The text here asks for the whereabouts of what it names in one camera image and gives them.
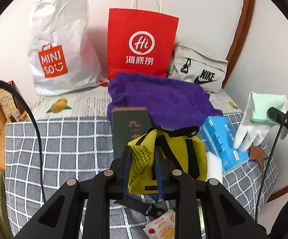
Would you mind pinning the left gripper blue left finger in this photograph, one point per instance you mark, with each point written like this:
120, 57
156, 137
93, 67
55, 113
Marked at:
124, 169

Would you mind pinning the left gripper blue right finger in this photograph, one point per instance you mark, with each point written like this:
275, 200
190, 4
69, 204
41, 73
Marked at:
161, 174

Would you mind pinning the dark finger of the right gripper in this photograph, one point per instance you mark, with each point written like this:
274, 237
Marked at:
277, 116

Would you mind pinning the yellow black mesh pouch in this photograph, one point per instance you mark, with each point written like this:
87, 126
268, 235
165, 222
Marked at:
182, 147

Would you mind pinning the white rubber glove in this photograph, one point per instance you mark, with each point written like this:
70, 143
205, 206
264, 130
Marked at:
256, 124

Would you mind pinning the fruit print sachet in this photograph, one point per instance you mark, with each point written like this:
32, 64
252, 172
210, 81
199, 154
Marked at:
162, 227

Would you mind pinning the blue tissue pack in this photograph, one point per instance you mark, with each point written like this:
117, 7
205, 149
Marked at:
219, 134

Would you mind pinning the white sponge block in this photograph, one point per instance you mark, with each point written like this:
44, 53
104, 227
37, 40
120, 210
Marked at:
215, 168

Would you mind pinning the orange star patch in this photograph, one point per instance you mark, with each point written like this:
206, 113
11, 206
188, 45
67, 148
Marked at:
256, 154

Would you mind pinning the dark green tea box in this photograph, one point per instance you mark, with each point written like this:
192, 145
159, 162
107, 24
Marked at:
127, 124

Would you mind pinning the purple towel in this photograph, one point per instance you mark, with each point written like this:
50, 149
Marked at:
171, 103

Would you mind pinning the newspaper print sheet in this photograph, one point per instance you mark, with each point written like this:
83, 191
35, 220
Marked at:
93, 102

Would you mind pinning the grey checked cloth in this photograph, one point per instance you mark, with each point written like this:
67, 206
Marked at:
81, 147

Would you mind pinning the beige Nike bag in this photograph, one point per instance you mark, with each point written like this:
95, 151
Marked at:
193, 63

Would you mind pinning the red patterned box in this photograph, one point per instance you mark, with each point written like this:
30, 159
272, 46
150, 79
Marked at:
10, 106

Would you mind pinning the white Miniso plastic bag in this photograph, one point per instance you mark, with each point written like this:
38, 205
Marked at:
60, 54

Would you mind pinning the red Haidilao paper bag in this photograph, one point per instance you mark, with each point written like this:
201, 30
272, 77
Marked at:
139, 41

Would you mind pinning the brown wooden door frame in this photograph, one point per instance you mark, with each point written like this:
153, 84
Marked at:
240, 36

